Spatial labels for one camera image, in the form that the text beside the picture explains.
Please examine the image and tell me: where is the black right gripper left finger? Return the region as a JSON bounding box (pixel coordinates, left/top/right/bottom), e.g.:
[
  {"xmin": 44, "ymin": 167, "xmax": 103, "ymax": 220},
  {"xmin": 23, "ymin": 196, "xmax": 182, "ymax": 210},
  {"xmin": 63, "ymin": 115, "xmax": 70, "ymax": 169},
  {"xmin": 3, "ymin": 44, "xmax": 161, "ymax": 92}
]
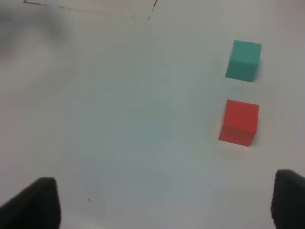
[{"xmin": 0, "ymin": 177, "xmax": 61, "ymax": 229}]

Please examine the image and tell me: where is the red cube block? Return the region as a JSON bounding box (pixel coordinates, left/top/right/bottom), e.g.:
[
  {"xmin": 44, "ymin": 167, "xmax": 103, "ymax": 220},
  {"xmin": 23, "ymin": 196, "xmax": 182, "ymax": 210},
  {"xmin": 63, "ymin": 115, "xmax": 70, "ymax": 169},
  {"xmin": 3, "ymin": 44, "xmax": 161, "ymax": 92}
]
[{"xmin": 219, "ymin": 99, "xmax": 259, "ymax": 147}]

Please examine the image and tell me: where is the green cube block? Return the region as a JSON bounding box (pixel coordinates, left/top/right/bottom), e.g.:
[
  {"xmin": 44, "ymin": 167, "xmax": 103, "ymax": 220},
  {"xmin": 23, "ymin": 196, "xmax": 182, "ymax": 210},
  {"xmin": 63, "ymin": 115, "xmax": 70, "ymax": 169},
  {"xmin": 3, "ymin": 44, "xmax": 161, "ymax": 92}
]
[{"xmin": 225, "ymin": 40, "xmax": 262, "ymax": 82}]

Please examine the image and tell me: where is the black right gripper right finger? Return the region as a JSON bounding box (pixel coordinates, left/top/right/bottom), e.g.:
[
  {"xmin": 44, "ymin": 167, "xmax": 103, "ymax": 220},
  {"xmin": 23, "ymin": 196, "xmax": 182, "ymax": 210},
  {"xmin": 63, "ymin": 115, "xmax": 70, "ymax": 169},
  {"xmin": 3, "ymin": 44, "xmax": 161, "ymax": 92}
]
[{"xmin": 271, "ymin": 169, "xmax": 305, "ymax": 229}]

